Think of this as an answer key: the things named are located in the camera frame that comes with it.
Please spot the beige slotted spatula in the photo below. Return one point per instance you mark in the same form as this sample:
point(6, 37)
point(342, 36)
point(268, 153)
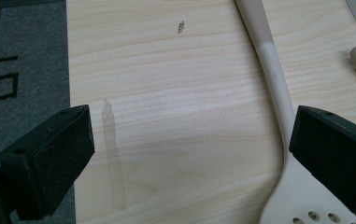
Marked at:
point(275, 77)

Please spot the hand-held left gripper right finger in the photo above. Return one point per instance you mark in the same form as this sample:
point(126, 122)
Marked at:
point(337, 155)

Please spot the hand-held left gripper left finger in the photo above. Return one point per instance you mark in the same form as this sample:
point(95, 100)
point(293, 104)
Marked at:
point(51, 161)

